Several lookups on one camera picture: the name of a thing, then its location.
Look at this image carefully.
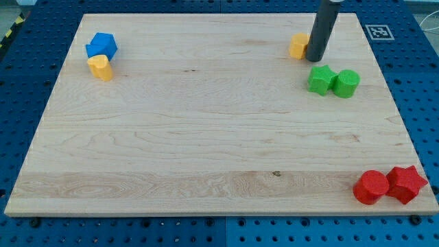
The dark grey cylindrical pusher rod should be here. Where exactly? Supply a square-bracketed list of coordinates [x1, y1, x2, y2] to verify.
[306, 0, 342, 62]

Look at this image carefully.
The yellow hexagon block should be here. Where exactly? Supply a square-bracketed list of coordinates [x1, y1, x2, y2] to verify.
[289, 33, 309, 60]

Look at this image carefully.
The blue triangle block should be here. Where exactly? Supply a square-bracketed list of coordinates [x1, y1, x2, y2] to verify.
[85, 32, 117, 60]

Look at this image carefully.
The white fiducial marker tag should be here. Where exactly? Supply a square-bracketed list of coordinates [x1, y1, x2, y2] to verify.
[365, 24, 394, 40]

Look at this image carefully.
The green star block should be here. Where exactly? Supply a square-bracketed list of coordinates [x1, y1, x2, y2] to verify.
[308, 65, 338, 96]

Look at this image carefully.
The green cylinder block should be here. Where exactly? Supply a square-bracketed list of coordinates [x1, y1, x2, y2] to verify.
[332, 69, 361, 98]

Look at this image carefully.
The light wooden board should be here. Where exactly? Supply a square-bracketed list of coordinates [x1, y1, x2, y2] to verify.
[5, 13, 438, 217]

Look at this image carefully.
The red cylinder block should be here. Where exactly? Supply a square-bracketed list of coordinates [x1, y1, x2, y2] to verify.
[353, 170, 390, 205]

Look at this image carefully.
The red star block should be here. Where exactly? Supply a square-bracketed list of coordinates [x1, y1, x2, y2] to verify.
[386, 165, 428, 204]

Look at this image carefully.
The yellow heart block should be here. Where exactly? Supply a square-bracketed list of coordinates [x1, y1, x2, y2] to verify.
[87, 54, 113, 81]

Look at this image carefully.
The yellow black hazard tape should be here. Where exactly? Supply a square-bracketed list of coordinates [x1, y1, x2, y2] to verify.
[1, 13, 25, 49]

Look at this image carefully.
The white cable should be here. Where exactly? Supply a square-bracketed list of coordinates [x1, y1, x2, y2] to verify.
[418, 10, 439, 35]

